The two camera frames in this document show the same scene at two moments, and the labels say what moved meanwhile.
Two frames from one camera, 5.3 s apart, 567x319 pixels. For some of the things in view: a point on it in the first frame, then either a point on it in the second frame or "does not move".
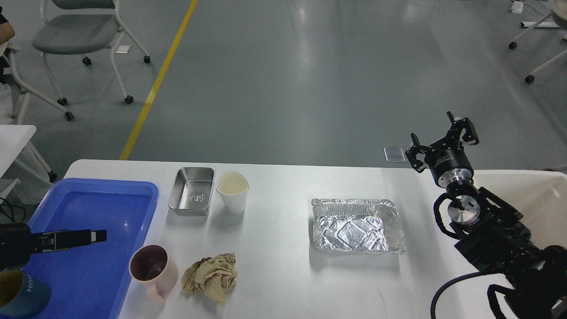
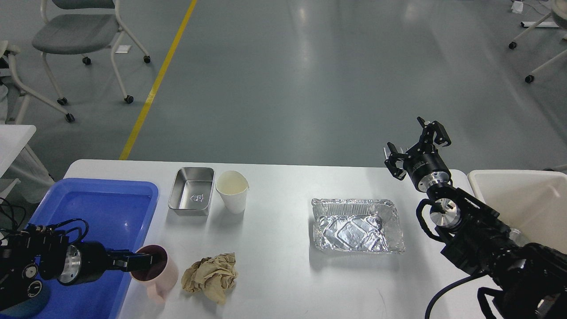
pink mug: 154,264 does not move
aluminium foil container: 366,225 does not move
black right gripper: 448,162 -> 427,170
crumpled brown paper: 211,276 does not move
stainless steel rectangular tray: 191,191 does not move
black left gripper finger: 52,241 -> 85,261
